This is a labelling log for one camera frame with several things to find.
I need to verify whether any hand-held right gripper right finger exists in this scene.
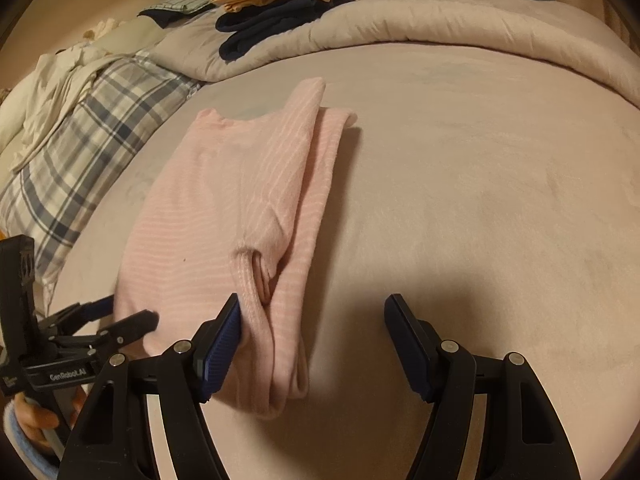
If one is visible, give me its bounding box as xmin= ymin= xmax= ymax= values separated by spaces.
xmin=384 ymin=294 xmax=583 ymax=480

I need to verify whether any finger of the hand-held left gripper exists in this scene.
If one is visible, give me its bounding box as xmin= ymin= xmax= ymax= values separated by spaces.
xmin=59 ymin=310 xmax=161 ymax=357
xmin=38 ymin=296 xmax=117 ymax=334

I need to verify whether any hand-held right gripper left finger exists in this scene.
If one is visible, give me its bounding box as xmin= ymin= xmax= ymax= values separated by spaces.
xmin=57 ymin=292 xmax=243 ymax=480

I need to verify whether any pink striped shirt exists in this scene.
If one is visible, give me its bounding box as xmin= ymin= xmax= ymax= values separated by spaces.
xmin=114 ymin=76 xmax=359 ymax=421

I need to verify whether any person's left forearm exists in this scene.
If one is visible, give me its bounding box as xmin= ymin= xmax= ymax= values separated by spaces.
xmin=0 ymin=400 xmax=61 ymax=480

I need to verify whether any person's left hand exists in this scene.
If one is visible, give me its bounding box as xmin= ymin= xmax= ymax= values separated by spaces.
xmin=12 ymin=388 xmax=90 ymax=453

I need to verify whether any bed with pink sheet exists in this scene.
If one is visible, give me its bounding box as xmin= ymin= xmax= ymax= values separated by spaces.
xmin=0 ymin=0 xmax=640 ymax=480

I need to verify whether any blue plaid pillow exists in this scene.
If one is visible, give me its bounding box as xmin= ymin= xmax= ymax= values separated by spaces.
xmin=0 ymin=50 xmax=204 ymax=307

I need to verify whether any white crumpled cloth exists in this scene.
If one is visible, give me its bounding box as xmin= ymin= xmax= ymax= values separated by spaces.
xmin=0 ymin=42 xmax=127 ymax=172

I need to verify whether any grey pillow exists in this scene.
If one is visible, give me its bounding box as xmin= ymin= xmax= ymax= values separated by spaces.
xmin=97 ymin=22 xmax=169 ymax=59

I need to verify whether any cream ruffled cloth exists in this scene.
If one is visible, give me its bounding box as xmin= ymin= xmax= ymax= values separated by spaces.
xmin=82 ymin=17 xmax=122 ymax=44

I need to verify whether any striped folded cloth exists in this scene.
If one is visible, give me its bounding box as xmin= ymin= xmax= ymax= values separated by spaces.
xmin=137 ymin=0 xmax=217 ymax=29

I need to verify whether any beige comforter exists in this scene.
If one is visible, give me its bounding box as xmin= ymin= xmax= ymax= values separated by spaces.
xmin=150 ymin=0 xmax=640 ymax=111

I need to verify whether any navy garment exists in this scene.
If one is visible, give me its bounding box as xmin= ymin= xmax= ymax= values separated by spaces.
xmin=216 ymin=0 xmax=357 ymax=64

